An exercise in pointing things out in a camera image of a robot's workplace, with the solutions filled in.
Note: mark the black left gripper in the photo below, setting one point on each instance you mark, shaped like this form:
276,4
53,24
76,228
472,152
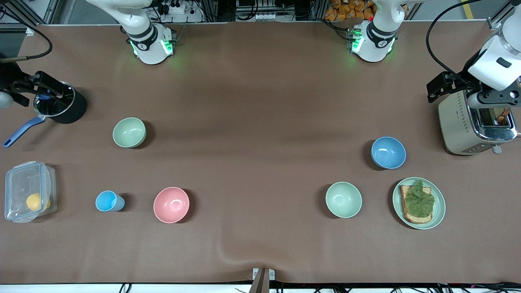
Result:
466,77

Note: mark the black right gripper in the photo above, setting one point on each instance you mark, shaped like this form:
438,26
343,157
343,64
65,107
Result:
9,77

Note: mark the blue bowl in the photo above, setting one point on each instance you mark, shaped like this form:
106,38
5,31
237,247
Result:
388,153

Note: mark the light green bowl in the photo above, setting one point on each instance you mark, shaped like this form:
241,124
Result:
129,132
344,200

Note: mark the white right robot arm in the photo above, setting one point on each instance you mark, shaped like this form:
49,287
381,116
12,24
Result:
148,44

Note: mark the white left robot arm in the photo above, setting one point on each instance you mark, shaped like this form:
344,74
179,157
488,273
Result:
376,40

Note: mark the pink bowl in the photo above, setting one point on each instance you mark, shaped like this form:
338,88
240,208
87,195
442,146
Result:
171,205

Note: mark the glass lid with blue knob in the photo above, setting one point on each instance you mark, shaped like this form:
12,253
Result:
53,108

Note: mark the beige metal toaster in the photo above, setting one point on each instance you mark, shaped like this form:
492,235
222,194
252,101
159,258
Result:
456,126

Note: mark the brown bread slice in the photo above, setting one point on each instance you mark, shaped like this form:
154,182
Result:
503,117

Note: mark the clear plastic food container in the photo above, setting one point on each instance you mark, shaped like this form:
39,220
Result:
18,183

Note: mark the yellow lemon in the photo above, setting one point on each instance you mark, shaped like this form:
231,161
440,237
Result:
34,202

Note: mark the green lettuce leaf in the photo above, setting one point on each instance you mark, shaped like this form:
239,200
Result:
419,201

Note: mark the light green plate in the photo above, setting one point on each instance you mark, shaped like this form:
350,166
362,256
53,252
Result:
439,207

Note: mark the orange snack bag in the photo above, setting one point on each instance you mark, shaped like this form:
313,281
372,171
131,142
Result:
346,10

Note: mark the blue plastic cup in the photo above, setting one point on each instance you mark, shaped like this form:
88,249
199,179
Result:
106,201

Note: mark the toast slice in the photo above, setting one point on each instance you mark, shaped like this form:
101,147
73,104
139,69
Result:
409,217

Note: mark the white power strip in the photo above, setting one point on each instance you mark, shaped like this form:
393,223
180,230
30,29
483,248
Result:
183,14
264,16

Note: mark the brown table cover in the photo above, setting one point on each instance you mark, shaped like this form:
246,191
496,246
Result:
260,203

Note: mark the aluminium frame post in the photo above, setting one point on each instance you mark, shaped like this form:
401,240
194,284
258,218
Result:
24,10
498,18

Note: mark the metal edge bracket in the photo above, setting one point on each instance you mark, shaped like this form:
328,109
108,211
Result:
263,278

